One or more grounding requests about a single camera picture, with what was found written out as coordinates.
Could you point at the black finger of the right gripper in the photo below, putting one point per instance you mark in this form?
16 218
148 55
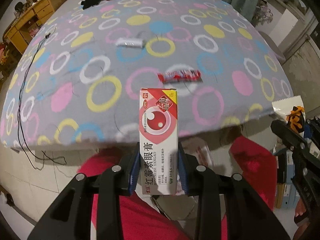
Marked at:
306 178

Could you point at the red trouser leg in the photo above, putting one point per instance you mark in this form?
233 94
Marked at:
252 167
139 220

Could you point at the red trouser right leg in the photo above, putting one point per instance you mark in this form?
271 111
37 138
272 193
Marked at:
252 167

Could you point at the white crumpled wrapper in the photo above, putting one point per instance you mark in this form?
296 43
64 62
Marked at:
130 42

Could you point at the red candy bar wrapper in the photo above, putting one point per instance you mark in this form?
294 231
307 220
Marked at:
181 75

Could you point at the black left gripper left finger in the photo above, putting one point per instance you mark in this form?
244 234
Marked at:
69 216

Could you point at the white orange snack packet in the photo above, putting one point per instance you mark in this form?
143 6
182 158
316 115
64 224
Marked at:
292 112

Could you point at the black white plush toy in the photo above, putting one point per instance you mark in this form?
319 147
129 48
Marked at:
89 3

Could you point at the grey circle-patterned bed sheet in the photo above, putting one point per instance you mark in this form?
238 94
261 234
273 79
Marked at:
74 85

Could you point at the red trouser left leg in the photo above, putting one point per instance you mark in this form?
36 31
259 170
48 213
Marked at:
139 220

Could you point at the red white ointment box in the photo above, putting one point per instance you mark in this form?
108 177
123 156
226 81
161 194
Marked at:
158 140

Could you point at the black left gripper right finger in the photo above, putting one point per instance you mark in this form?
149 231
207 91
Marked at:
209 187

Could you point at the wooden desk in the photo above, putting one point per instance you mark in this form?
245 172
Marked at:
18 32

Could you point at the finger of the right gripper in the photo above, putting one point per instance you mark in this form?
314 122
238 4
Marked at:
312 131

